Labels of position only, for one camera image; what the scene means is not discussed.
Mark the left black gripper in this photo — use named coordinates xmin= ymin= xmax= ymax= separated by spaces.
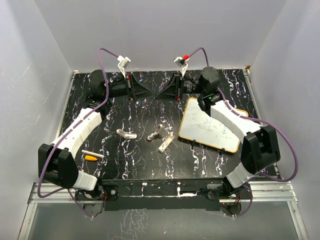
xmin=104 ymin=73 xmax=156 ymax=102

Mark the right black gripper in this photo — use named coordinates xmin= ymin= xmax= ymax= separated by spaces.
xmin=154 ymin=72 xmax=205 ymax=102

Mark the beige stapler top cover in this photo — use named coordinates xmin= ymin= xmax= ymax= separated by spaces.
xmin=116 ymin=129 xmax=137 ymax=140

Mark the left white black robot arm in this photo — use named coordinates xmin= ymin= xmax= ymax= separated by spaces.
xmin=38 ymin=69 xmax=155 ymax=200

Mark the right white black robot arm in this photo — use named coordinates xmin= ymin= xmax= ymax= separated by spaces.
xmin=155 ymin=66 xmax=281 ymax=199

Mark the orange framed whiteboard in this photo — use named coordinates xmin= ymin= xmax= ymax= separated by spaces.
xmin=178 ymin=97 xmax=240 ymax=153

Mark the white marker pen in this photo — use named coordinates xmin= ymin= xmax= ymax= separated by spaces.
xmin=81 ymin=150 xmax=105 ymax=158

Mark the yellow marker cap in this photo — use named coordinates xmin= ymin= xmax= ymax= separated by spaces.
xmin=84 ymin=155 xmax=98 ymax=162

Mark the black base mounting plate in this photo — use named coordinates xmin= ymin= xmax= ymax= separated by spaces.
xmin=75 ymin=178 xmax=252 ymax=212

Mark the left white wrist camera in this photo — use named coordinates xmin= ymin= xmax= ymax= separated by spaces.
xmin=117 ymin=55 xmax=131 ymax=77

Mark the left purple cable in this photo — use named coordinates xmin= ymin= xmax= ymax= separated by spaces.
xmin=37 ymin=47 xmax=123 ymax=221

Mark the purple cable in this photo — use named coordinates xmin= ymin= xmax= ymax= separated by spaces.
xmin=186 ymin=47 xmax=300 ymax=220
xmin=37 ymin=47 xmax=123 ymax=221

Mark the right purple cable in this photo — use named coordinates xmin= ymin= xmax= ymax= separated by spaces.
xmin=186 ymin=47 xmax=300 ymax=220

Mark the aluminium frame rail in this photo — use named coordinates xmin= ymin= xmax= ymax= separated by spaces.
xmin=27 ymin=181 xmax=298 ymax=204

